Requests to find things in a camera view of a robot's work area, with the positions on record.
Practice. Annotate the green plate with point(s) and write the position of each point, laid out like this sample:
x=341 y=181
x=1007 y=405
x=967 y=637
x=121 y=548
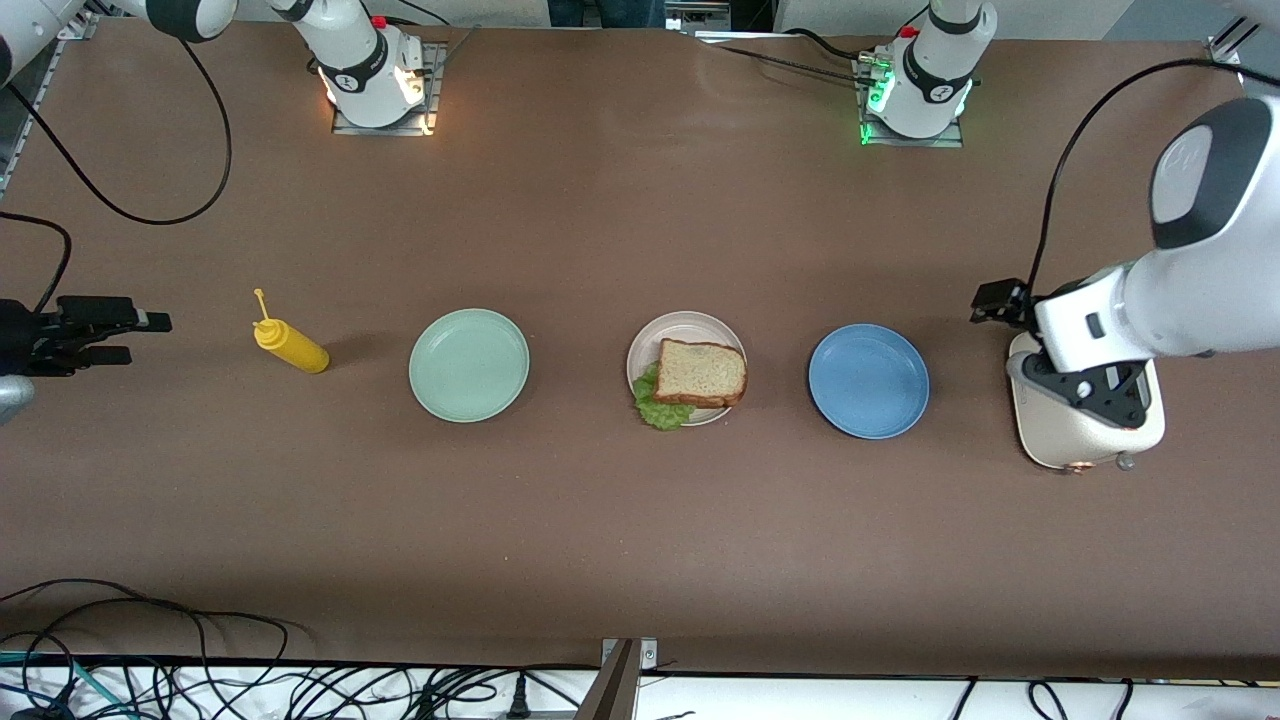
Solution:
x=468 y=365

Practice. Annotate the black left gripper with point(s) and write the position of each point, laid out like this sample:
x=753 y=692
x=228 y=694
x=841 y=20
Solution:
x=1002 y=300

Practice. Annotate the green lettuce leaf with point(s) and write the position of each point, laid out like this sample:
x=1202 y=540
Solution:
x=660 y=412

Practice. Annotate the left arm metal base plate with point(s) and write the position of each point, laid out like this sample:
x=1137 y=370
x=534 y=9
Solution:
x=950 y=140

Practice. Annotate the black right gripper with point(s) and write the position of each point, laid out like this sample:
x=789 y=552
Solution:
x=22 y=336

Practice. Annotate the blue plate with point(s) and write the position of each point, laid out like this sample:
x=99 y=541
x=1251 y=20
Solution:
x=868 y=380

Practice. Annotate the yellow mustard squeeze bottle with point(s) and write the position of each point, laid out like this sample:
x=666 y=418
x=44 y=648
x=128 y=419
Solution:
x=298 y=350

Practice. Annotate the grey metal frame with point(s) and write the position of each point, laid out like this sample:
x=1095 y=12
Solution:
x=700 y=18

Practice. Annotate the beige plate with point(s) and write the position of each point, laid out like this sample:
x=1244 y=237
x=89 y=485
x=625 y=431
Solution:
x=645 y=340

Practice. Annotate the grey camera mount pole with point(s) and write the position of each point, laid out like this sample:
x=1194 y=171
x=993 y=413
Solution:
x=610 y=690

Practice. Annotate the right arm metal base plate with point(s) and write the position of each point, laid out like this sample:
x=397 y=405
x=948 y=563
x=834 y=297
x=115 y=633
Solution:
x=437 y=60

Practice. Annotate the black power plug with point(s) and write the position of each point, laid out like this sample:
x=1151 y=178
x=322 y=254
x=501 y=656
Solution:
x=518 y=698

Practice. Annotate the black corrugated conduit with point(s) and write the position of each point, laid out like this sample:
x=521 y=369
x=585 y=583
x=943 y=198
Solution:
x=790 y=63

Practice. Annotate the white toaster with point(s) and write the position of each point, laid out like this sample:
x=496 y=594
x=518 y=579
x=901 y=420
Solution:
x=1060 y=447

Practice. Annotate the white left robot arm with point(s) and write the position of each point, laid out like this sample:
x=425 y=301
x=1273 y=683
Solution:
x=1200 y=290

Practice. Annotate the dark crust bread slice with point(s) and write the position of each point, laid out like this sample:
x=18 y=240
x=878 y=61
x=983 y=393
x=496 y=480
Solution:
x=700 y=372

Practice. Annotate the person legs blue jeans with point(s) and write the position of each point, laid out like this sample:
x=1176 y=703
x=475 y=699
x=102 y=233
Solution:
x=610 y=10

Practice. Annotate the silver clamp plate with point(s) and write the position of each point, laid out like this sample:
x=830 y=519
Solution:
x=648 y=655

